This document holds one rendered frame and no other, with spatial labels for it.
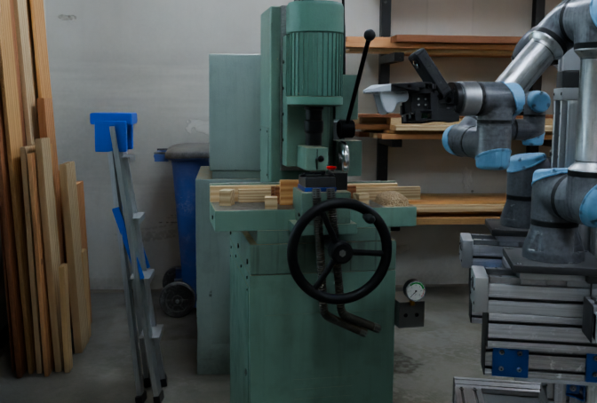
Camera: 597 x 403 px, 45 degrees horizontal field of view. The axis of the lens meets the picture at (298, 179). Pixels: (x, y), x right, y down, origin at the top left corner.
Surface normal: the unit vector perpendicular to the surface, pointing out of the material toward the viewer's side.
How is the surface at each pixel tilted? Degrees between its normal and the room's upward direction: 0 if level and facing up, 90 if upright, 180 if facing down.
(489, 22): 90
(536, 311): 90
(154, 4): 90
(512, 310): 90
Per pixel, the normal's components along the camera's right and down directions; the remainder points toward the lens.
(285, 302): 0.19, 0.11
